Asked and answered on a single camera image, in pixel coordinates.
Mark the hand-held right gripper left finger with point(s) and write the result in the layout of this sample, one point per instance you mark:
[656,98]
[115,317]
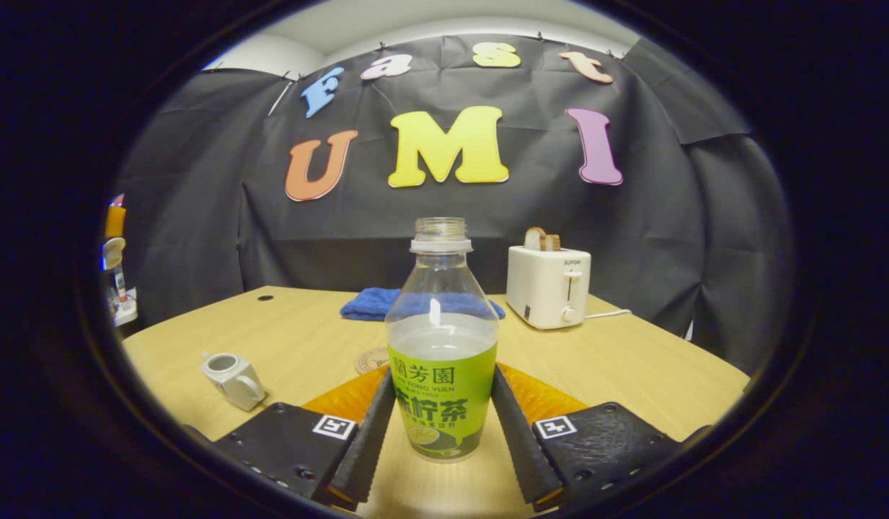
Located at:
[368,440]

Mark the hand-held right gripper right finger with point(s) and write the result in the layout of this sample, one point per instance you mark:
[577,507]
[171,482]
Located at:
[520,447]

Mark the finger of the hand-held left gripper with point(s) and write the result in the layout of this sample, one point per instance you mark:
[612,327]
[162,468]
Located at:
[115,220]

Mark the round wooden coaster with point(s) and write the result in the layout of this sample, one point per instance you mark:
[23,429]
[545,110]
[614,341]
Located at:
[370,360]

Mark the green label water bottle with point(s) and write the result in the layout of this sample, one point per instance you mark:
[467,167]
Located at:
[442,375]

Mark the white floral teacup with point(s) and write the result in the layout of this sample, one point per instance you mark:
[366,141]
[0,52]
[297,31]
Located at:
[233,378]

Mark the red capped bottle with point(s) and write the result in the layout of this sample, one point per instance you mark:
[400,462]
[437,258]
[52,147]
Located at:
[120,285]

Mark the blue towel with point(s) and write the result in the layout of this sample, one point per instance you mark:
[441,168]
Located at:
[372,303]

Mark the white toaster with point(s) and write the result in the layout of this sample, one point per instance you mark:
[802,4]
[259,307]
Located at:
[549,288]

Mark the toast slice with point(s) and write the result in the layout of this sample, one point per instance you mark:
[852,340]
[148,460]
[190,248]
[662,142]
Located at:
[541,239]

